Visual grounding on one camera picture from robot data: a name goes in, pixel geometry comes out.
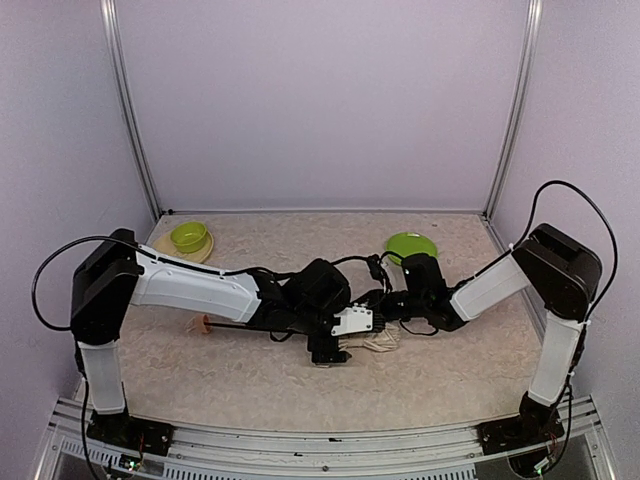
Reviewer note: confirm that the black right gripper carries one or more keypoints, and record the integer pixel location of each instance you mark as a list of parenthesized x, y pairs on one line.
[(382, 304)]

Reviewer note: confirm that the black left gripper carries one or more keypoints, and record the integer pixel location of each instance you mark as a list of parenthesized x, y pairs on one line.
[(326, 345)]

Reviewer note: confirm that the beige folding umbrella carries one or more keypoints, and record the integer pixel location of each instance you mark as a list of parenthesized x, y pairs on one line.
[(382, 342)]

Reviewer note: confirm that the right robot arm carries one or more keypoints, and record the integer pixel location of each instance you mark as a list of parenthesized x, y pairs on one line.
[(563, 273)]

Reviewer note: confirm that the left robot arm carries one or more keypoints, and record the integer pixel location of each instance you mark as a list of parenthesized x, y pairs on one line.
[(314, 302)]

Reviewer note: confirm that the green flat plate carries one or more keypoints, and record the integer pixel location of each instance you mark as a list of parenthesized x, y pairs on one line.
[(404, 244)]

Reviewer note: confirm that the lime green bowl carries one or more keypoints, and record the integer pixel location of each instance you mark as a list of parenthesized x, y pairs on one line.
[(189, 237)]

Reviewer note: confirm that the beige round plate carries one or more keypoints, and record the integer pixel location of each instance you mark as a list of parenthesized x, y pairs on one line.
[(166, 246)]

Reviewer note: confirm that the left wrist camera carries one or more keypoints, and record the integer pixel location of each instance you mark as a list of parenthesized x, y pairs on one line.
[(357, 319)]

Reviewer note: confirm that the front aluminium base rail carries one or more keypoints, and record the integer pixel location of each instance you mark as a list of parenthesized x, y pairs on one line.
[(578, 449)]

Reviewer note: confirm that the right aluminium frame post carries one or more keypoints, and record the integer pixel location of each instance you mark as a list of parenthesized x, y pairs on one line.
[(524, 71)]

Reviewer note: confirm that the aluminium frame post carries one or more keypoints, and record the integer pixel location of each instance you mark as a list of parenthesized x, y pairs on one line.
[(524, 71), (110, 22)]

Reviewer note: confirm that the left aluminium frame post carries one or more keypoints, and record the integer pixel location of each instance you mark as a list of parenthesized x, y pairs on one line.
[(110, 22)]

